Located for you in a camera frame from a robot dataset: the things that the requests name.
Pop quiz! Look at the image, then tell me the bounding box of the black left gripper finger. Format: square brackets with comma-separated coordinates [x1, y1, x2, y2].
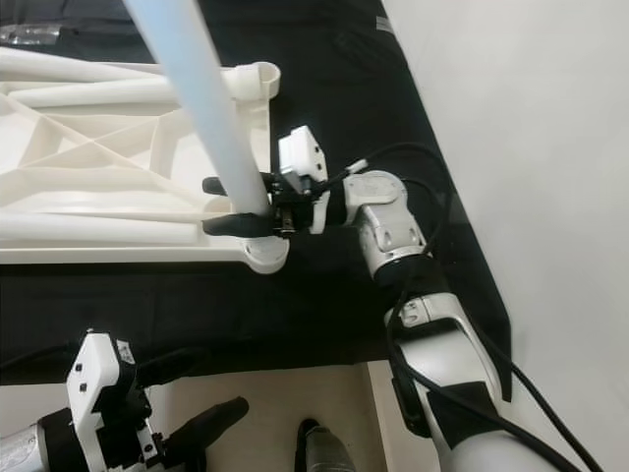
[136, 346, 207, 386]
[165, 396, 250, 465]

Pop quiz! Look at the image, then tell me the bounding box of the white plastic children table top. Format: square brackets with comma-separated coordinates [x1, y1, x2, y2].
[0, 75, 291, 276]

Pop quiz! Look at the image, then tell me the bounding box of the black tablecloth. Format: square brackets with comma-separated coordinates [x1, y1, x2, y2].
[0, 0, 514, 402]

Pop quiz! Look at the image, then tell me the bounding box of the clear plastic tape patch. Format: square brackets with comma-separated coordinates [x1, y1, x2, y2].
[0, 25, 60, 48]

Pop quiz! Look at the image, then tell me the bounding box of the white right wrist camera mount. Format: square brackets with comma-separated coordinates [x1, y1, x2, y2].
[277, 126, 333, 235]

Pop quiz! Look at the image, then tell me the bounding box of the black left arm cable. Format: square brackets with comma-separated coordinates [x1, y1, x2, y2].
[0, 344, 80, 386]

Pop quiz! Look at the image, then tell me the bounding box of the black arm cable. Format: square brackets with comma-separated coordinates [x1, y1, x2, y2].
[314, 143, 605, 472]
[0, 344, 80, 386]

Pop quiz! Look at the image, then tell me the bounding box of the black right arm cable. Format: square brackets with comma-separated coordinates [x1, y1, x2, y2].
[314, 143, 605, 472]

